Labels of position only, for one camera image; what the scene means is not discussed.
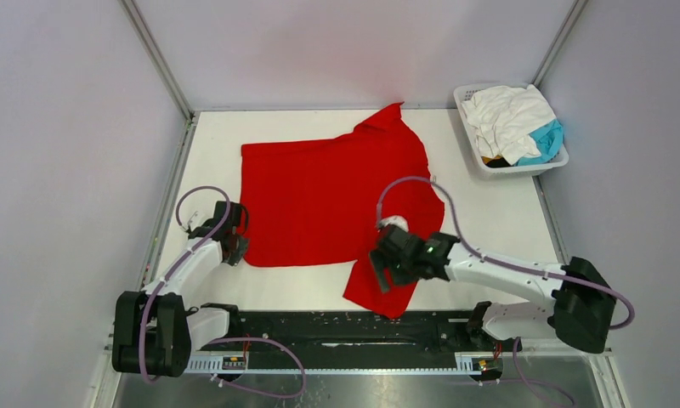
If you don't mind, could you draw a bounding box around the red t shirt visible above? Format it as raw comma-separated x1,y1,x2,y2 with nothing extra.
241,103,445,319

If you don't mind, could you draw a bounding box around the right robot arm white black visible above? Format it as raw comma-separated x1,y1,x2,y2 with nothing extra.
369,224,618,354

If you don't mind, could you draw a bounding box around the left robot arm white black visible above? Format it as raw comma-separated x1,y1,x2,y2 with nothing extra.
111,201,249,377

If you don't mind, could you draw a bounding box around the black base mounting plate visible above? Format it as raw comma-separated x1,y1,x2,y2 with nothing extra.
191,310,513,368

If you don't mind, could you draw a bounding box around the dark garment in basket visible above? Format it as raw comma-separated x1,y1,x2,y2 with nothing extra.
481,156,512,168

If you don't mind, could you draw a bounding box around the white t shirt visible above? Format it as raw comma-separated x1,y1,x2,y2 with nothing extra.
460,85,558,167

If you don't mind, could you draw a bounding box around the white plastic laundry basket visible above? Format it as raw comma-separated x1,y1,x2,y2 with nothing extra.
453,83,569,179

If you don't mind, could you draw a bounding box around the light blue t shirt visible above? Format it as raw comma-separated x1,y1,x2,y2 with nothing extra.
516,119,564,166

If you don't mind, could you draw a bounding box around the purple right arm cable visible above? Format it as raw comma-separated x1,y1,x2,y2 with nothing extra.
375,176,637,408

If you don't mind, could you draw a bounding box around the white slotted cable duct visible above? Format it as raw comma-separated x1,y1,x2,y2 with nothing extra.
184,353,502,377

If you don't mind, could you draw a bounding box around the aluminium frame rail left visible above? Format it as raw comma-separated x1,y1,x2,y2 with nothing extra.
119,0,195,122

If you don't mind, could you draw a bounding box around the aluminium frame rail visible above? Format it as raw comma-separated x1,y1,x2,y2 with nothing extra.
532,0,589,88
119,0,195,122

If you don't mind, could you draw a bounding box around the aluminium frame rail right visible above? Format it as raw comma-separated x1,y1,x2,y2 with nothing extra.
532,0,589,88

